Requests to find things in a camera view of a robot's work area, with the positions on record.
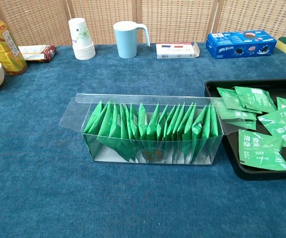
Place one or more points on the clear plastic box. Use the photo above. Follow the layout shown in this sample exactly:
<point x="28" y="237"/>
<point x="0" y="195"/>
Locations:
<point x="132" y="98"/>

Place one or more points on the white red blue card box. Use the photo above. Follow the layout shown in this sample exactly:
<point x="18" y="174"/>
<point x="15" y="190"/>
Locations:
<point x="175" y="50"/>

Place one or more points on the black plastic tray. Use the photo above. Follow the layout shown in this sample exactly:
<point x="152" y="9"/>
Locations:
<point x="234" y="158"/>

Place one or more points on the blue cookie box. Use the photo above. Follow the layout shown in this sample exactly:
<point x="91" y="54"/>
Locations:
<point x="232" y="47"/>

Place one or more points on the brown white biscuit box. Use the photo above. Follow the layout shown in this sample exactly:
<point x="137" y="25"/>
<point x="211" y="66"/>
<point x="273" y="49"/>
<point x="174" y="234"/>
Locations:
<point x="37" y="53"/>

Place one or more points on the yellow drink bottle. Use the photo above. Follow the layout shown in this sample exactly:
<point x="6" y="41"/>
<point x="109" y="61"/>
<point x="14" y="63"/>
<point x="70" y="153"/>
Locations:
<point x="1" y="44"/>

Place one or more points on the stack of paper cups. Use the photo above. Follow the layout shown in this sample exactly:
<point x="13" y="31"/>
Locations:
<point x="82" y="37"/>

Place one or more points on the rattan folding screen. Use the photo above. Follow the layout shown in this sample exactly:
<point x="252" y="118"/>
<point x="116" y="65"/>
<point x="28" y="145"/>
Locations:
<point x="182" y="19"/>

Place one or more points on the blue table cloth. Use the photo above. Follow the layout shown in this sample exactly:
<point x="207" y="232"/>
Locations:
<point x="58" y="198"/>

